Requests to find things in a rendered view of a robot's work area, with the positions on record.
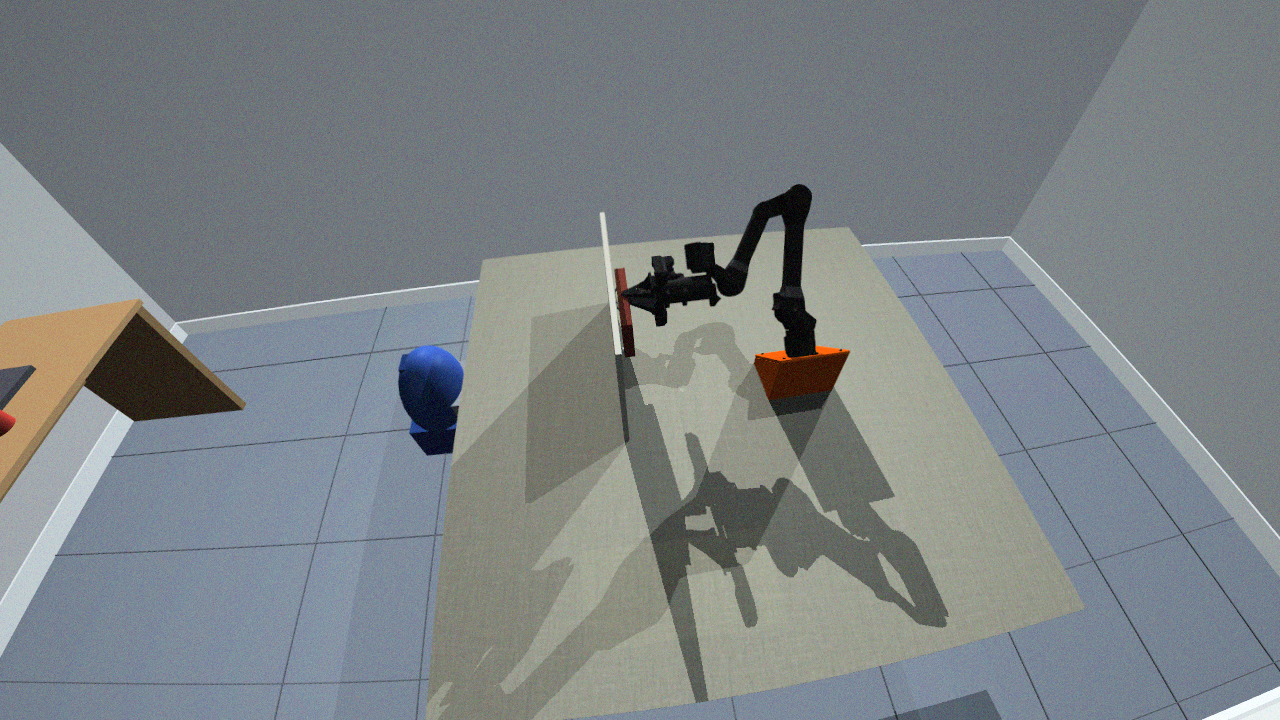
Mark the dark red picture frame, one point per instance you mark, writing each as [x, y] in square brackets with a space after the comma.
[625, 313]

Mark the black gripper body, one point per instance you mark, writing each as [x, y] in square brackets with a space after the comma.
[667, 291]

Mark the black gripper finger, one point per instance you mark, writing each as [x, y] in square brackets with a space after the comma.
[643, 289]
[643, 303]

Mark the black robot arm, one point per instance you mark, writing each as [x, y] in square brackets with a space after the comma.
[789, 302]

